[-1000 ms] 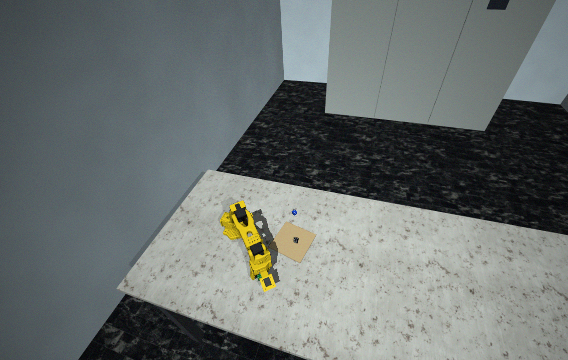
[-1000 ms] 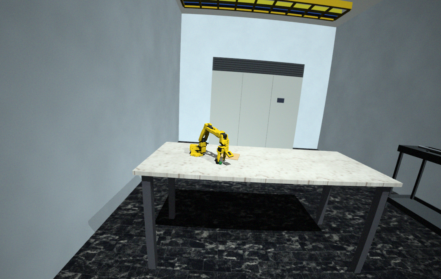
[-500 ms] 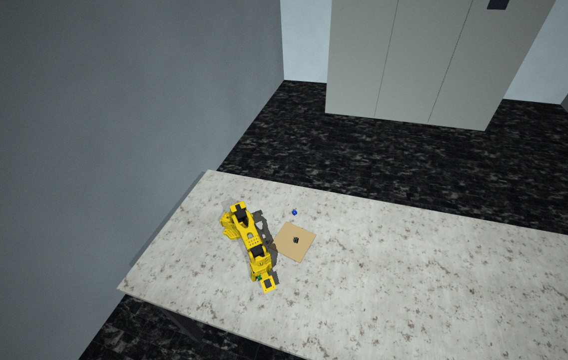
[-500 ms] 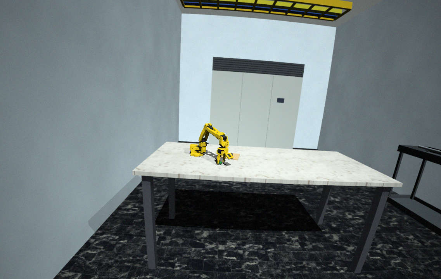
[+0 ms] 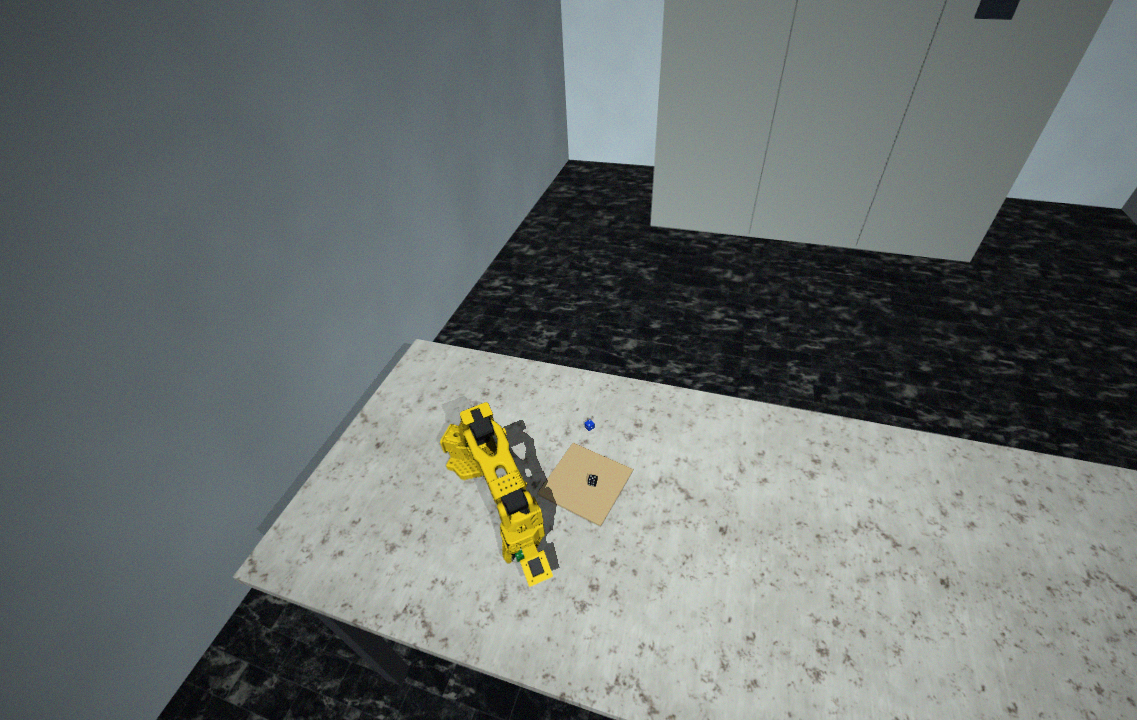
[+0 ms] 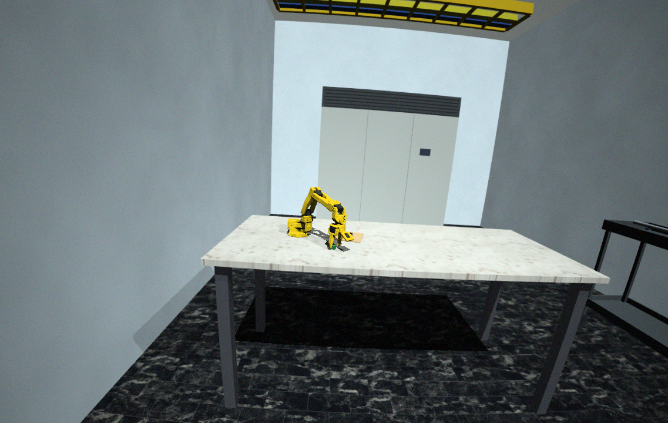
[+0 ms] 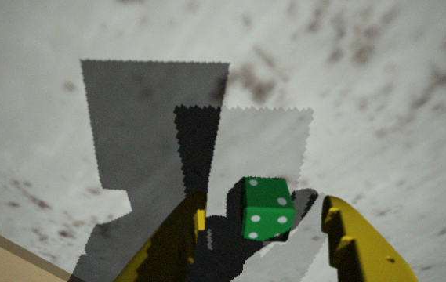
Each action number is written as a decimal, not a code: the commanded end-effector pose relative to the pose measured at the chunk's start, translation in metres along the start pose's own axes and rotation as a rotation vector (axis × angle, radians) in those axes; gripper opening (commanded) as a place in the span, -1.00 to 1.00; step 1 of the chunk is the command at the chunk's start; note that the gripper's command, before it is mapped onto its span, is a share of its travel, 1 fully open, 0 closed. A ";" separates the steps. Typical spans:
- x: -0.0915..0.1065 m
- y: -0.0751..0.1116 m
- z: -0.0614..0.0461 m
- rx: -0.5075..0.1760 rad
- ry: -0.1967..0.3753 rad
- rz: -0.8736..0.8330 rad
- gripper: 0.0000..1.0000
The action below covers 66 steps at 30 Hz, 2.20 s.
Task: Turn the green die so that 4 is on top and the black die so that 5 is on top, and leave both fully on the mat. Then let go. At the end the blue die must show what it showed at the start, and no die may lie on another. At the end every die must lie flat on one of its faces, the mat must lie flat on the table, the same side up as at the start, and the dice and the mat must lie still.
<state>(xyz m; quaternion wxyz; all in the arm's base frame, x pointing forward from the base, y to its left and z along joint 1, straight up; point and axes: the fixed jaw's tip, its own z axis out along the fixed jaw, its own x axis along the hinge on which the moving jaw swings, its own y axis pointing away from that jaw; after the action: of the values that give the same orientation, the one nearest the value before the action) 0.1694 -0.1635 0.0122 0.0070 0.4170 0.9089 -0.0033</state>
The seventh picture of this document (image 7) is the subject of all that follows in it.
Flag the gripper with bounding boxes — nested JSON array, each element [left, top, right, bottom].
[[113, 191, 419, 282]]

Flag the green die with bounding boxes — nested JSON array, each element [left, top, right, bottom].
[[240, 177, 296, 242]]

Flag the tan square mat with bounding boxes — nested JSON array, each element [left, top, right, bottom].
[[0, 235, 85, 282]]

